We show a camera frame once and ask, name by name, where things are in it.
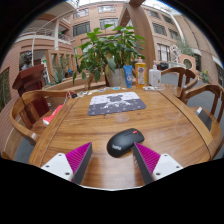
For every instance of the grey bear-print mouse pad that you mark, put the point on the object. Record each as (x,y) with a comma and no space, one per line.
(116,104)

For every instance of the white pump bottle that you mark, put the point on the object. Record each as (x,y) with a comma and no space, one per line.
(154,77)

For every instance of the dark red wooden lectern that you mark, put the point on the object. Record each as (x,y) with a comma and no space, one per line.
(30,80)

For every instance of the wooden armchair with red book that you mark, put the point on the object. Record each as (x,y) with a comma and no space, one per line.
(23,128)

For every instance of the black computer mouse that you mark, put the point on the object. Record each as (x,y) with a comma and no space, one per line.
(123,142)

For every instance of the green plant in white pot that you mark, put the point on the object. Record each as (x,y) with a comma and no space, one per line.
(103,50)

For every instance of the red and white book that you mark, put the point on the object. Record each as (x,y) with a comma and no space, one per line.
(52,116)

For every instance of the clear plastic packet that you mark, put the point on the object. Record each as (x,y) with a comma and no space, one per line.
(149,88)

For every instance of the white sculpture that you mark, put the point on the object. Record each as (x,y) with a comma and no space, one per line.
(175,53)

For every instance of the blue tube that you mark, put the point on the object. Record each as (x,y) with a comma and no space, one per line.
(128,76)

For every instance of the yellow dish soap bottle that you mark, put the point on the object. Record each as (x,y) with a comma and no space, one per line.
(141,75)

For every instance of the wooden armchair with grey item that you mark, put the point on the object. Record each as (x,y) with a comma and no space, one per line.
(213,130)

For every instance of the blue sticker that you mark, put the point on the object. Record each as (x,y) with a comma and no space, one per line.
(116,88)

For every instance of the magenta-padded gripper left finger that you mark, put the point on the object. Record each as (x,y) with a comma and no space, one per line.
(63,165)

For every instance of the dark bust statue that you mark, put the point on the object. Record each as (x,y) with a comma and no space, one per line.
(26,61)

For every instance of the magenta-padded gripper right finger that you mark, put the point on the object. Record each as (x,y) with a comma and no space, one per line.
(163,165)

